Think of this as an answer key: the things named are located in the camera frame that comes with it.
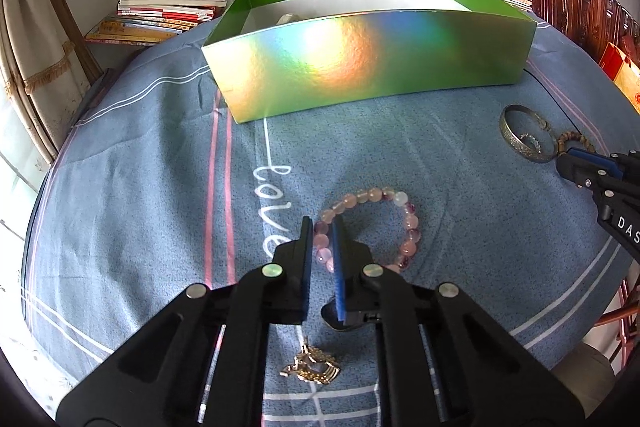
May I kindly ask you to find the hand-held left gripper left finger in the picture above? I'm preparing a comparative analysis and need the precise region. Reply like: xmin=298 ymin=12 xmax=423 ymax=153
xmin=55 ymin=216 xmax=316 ymax=427

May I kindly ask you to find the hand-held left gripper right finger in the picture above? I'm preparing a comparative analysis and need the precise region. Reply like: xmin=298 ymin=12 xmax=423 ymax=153
xmin=327 ymin=214 xmax=586 ymax=427

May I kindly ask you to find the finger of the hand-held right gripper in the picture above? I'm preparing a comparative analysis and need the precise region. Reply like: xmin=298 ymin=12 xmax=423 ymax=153
xmin=556 ymin=155 xmax=622 ymax=194
xmin=567 ymin=147 xmax=640 ymax=171

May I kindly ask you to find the brown wooden bead bracelet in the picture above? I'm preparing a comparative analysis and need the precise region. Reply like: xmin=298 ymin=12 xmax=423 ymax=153
xmin=555 ymin=130 xmax=598 ymax=158

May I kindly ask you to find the pink bead bracelet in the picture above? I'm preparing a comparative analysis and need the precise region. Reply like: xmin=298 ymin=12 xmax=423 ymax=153
xmin=312 ymin=188 xmax=422 ymax=275

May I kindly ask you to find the iridescent green box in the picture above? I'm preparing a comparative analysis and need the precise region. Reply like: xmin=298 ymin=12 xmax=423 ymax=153
xmin=201 ymin=0 xmax=538 ymax=125

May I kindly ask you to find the yellow red paper bag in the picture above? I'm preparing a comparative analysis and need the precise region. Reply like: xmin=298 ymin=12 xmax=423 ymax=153
xmin=597 ymin=42 xmax=640 ymax=115

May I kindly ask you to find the silver bangle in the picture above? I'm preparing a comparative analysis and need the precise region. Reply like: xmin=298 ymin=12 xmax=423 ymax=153
xmin=499 ymin=104 xmax=557 ymax=164

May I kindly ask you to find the grey round stool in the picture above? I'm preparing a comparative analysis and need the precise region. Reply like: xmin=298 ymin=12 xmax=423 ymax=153
xmin=552 ymin=342 xmax=617 ymax=408

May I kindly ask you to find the small stack of books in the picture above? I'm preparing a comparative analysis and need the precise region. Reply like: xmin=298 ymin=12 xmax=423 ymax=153
xmin=84 ymin=0 xmax=230 ymax=45

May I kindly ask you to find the beige curtain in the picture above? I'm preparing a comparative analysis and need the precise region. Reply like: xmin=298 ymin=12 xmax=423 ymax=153
xmin=0 ymin=0 xmax=106 ymax=168

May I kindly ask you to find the black cable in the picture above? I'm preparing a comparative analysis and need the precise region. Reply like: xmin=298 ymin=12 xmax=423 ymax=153
xmin=525 ymin=67 xmax=583 ymax=135

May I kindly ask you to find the gold ornate bracelet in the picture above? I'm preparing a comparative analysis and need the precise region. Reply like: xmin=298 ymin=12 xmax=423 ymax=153
xmin=281 ymin=342 xmax=343 ymax=387

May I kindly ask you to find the wooden chair frame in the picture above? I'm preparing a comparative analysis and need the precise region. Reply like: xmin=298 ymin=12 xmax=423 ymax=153
xmin=595 ymin=277 xmax=636 ymax=358

